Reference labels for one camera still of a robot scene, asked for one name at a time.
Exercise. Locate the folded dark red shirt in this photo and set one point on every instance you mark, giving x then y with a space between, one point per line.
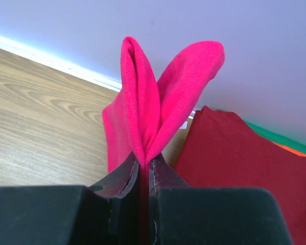
221 150

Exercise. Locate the orange folded shirt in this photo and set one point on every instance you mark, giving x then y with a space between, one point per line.
296 152

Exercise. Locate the pink red t shirt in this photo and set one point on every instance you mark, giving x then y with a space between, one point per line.
147 112

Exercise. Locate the green folded shirt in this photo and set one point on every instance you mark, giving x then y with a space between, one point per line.
278 138

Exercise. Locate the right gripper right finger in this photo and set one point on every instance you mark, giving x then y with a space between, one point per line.
161 175

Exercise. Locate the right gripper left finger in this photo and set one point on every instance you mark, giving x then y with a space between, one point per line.
120 188

